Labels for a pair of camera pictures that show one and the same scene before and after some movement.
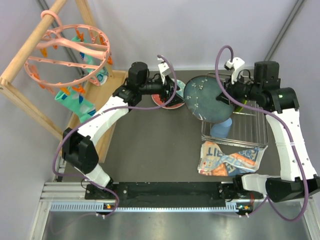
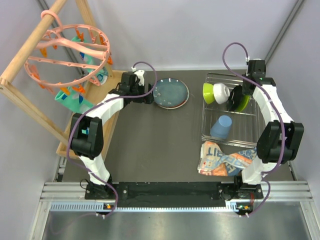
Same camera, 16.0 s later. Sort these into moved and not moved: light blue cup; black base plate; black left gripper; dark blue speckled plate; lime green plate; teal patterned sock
Moved: black left gripper; dark blue speckled plate
Not moved: black base plate; lime green plate; light blue cup; teal patterned sock
